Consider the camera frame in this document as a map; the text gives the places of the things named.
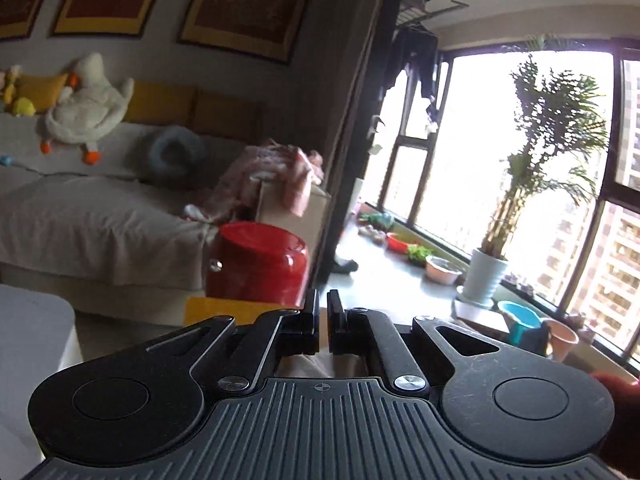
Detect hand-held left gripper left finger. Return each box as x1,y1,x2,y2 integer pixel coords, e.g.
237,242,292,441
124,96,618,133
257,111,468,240
145,288,321,394

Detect dark sliding door frame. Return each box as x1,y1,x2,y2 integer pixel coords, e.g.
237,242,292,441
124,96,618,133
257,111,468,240
304,0,412,307

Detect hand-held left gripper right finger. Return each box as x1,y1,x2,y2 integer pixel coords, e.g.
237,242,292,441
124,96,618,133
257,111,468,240
326,290,501,394

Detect white plant pot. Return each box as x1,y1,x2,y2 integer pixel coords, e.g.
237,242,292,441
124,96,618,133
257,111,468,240
462,247,509,306

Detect dark window frame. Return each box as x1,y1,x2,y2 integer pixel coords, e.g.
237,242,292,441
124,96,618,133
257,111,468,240
359,35,640,367

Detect pink and yellow plush toy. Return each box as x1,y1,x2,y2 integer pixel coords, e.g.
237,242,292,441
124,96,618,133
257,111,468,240
0,65,24,106

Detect beige sofa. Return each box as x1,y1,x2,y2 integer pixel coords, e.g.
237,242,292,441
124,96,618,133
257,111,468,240
0,110,263,327

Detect white plastic box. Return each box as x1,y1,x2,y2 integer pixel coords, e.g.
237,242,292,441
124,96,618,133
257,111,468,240
0,283,84,467

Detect steel bowl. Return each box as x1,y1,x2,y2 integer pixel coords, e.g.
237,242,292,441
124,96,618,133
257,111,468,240
424,255,464,286

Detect pink plant pot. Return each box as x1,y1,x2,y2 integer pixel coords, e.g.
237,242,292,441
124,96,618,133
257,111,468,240
542,318,580,364

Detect palm plant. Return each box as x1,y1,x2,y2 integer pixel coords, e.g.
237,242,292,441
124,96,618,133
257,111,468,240
479,34,612,262

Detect thin cable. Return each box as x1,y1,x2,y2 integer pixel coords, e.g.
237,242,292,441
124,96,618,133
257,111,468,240
0,156,137,180

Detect yellow cushion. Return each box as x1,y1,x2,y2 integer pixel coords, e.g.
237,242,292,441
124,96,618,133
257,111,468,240
192,89,264,144
15,73,69,114
121,82,199,129

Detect cardboard box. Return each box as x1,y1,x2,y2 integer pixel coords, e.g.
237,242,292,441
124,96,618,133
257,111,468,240
255,177,332,262

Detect blue plastic basin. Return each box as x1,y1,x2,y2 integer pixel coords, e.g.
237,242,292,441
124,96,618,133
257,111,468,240
497,300,542,346

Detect white goose plush toy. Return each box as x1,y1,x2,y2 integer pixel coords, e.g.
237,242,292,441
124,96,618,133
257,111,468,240
37,52,135,166

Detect pile of pink clothes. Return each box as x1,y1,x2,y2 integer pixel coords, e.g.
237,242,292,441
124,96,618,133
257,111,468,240
182,142,326,224

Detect grey neck pillow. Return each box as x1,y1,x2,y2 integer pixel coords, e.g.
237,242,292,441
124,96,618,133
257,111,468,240
139,126,209,187

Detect hanging dark clothes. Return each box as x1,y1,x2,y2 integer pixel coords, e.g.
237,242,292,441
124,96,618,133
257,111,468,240
382,25,442,127

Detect red round stool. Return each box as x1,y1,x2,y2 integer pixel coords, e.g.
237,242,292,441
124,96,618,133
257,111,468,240
205,220,309,309

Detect ceiling drying rack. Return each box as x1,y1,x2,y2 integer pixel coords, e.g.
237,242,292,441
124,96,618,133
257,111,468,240
394,0,471,29

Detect small green toys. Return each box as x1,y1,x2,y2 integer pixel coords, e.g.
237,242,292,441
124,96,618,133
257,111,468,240
357,212,396,241

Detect hanging white socks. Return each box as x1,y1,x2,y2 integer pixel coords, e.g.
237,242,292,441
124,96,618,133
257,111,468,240
366,114,387,157

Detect white pot saucer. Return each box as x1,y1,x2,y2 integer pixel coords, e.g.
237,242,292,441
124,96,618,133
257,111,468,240
455,284,497,312

